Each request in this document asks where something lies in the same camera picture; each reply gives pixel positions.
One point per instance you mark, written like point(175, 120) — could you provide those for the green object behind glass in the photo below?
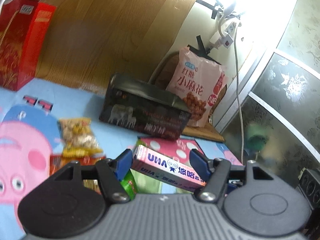
point(257, 138)

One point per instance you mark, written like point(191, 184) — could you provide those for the black cardboard box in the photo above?
point(140, 120)

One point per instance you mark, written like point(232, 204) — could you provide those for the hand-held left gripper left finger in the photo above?
point(125, 163)

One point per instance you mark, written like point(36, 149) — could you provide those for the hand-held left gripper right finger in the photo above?
point(198, 163)

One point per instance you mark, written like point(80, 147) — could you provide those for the wooden headboard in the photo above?
point(112, 30)

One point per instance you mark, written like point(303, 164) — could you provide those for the green snack packet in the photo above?
point(128, 185)
point(150, 182)

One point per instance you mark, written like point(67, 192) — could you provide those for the yellow peanut snack packet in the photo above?
point(77, 135)

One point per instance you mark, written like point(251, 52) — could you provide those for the red gift box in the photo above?
point(22, 42)

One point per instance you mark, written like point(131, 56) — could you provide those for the black tape strip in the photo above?
point(201, 45)
point(212, 10)

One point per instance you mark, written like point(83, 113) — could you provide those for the white plug adapter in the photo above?
point(220, 41)

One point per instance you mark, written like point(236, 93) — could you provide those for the pink snack bag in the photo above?
point(195, 80)

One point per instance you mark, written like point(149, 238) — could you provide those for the pink candy box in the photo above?
point(162, 165)

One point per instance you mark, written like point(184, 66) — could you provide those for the frosted glass sliding door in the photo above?
point(287, 55)

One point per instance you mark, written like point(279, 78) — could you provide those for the printed cartoon blanket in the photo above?
point(30, 135)

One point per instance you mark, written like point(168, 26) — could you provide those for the orange snack packet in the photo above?
point(56, 163)

